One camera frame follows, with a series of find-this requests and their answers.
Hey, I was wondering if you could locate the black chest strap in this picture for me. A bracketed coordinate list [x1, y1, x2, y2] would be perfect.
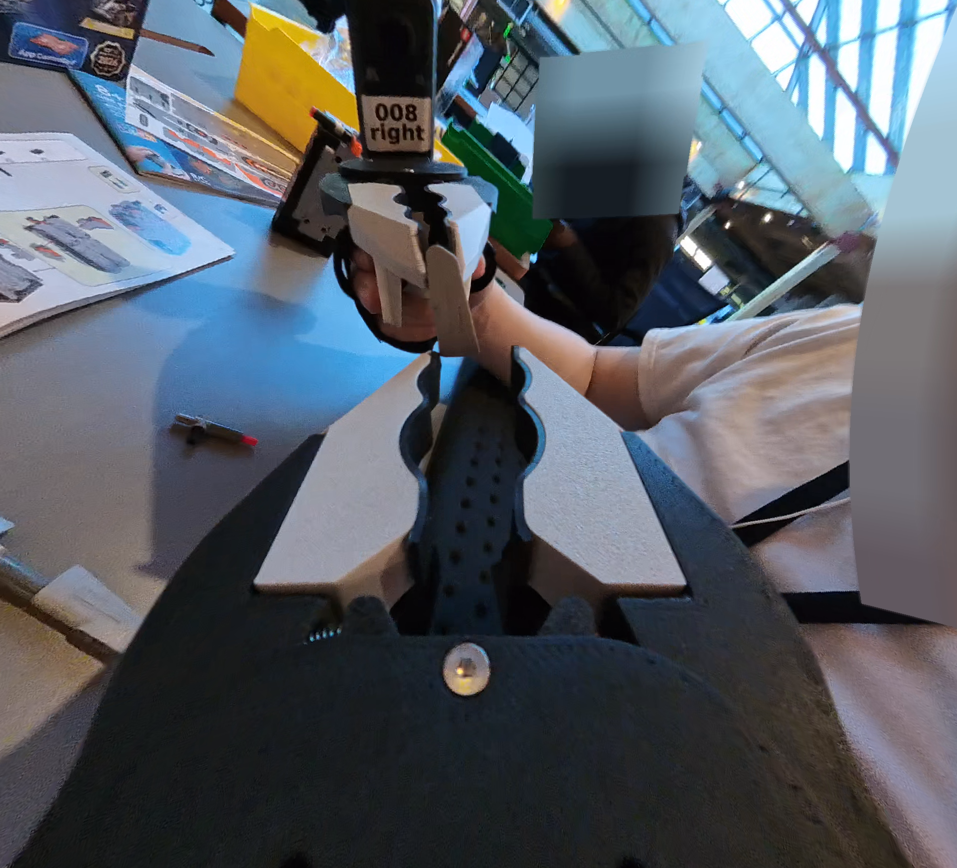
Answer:
[731, 463, 939, 626]

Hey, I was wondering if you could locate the grey pin with red tip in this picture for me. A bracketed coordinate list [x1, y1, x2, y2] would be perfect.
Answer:
[173, 414, 260, 447]

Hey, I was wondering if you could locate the blue instruction booklet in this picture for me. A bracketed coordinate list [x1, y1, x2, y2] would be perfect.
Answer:
[69, 64, 302, 208]

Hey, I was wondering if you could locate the grey toy blade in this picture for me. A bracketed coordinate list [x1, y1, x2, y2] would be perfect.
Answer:
[31, 565, 145, 639]

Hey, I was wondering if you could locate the white instruction booklet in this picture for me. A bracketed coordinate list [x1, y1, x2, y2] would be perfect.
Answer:
[0, 132, 237, 340]

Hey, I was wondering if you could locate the partly built brick model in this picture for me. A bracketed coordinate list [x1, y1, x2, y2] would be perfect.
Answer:
[271, 106, 365, 258]

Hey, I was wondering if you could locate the grey desk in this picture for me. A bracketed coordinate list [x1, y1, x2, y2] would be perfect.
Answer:
[0, 0, 524, 779]

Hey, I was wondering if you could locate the person's right hand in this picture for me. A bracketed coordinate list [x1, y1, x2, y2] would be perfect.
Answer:
[356, 259, 500, 361]

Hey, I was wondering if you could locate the thin white cable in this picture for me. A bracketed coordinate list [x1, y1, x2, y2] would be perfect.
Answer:
[735, 496, 853, 530]

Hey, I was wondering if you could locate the yellow plastic bin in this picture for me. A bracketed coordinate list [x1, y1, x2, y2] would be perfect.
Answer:
[233, 4, 466, 168]

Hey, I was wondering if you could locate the person's right forearm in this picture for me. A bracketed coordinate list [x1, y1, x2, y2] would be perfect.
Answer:
[489, 289, 651, 433]

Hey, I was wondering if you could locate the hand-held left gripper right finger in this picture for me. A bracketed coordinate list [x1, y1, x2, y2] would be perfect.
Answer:
[510, 347, 689, 604]

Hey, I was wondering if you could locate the person's white shirt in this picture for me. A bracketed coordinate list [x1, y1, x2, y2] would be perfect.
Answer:
[639, 303, 957, 868]

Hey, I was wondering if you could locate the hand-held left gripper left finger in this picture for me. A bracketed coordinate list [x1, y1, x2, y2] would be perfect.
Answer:
[254, 351, 450, 609]

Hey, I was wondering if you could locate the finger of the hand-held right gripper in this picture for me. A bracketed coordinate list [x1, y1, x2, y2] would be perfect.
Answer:
[348, 180, 430, 328]
[426, 182, 492, 357]

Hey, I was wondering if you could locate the green plastic bin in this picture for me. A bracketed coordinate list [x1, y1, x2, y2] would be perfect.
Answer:
[440, 121, 556, 265]

